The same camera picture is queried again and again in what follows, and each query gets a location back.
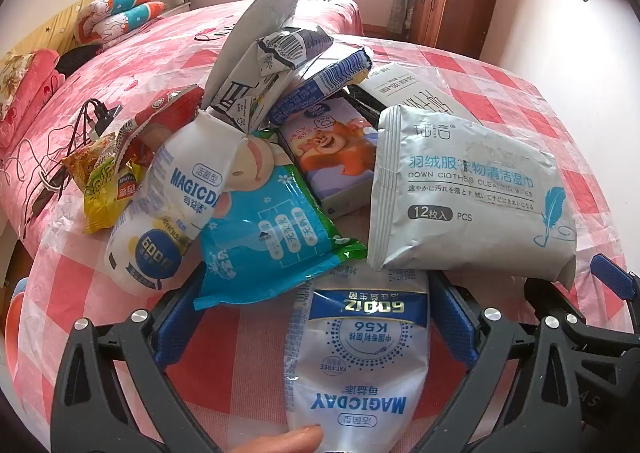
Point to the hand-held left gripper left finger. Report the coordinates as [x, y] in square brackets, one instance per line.
[175, 328]

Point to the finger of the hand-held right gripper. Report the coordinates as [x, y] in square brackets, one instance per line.
[612, 275]
[580, 320]

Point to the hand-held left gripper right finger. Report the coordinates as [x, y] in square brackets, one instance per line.
[457, 320]

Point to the white yogurt pouch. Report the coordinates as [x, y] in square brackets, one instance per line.
[355, 363]
[165, 213]

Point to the grey wet wipes pack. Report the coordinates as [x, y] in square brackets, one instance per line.
[470, 193]

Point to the blue wet wipes pack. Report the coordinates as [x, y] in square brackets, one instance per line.
[270, 238]

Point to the cartoon bear tissue box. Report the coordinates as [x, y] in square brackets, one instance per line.
[330, 153]

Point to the person's left hand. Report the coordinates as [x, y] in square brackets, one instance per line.
[285, 440]

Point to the yellow snack wrapper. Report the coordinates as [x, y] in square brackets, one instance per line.
[102, 183]

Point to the pink checked tablecloth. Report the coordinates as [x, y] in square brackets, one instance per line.
[500, 98]

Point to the red snack wrapper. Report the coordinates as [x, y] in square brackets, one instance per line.
[165, 108]

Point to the white paper tissue pack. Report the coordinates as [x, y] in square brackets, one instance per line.
[410, 88]

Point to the blue white striped wrapper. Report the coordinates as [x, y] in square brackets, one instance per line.
[320, 83]

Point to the pink sheeted bed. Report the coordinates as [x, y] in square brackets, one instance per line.
[175, 48]

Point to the black cloth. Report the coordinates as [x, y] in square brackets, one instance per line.
[77, 58]

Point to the pink folded blanket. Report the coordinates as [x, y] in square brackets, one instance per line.
[25, 83]

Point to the white black printed wrapper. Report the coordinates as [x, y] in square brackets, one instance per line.
[292, 48]

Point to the large grey mailing bag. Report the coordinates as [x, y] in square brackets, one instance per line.
[265, 18]

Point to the yellow headboard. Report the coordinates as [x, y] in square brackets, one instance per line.
[55, 18]

